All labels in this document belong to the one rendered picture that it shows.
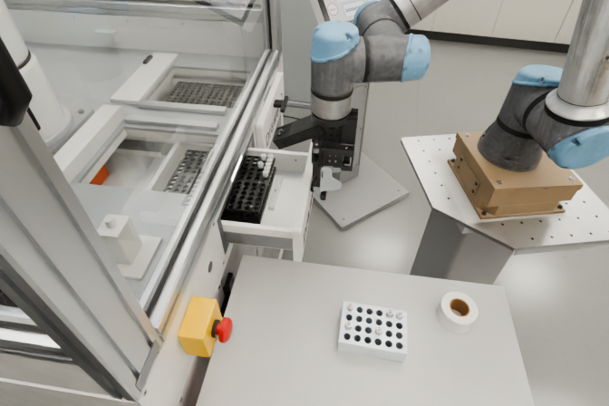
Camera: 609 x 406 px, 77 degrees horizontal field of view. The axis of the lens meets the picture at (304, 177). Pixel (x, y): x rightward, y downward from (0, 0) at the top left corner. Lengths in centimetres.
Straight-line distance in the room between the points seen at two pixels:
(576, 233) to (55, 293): 107
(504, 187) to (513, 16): 293
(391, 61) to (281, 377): 58
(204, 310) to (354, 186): 152
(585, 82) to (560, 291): 135
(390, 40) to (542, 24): 330
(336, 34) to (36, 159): 43
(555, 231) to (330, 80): 72
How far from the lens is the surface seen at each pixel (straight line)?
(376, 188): 211
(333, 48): 62
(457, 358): 85
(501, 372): 87
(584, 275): 218
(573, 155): 90
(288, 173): 98
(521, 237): 107
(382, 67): 65
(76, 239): 41
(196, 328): 67
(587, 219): 121
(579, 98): 86
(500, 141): 105
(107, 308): 48
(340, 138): 74
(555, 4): 389
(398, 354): 79
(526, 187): 104
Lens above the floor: 150
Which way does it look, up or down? 43 degrees down
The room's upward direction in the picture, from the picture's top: straight up
